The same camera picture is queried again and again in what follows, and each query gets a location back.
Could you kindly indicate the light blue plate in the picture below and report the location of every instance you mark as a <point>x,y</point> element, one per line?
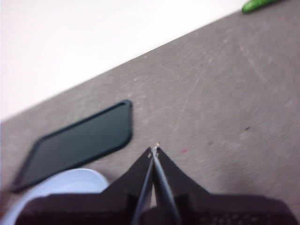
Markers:
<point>70,182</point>

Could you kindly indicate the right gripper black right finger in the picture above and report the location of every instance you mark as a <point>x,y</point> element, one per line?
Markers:
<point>211,211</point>

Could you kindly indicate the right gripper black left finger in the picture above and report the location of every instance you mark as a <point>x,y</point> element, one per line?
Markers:
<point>112,206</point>

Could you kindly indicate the green vegetable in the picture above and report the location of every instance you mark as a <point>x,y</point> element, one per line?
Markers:
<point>255,5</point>

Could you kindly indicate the black rectangular tray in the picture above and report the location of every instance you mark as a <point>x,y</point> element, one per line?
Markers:
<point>79,145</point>

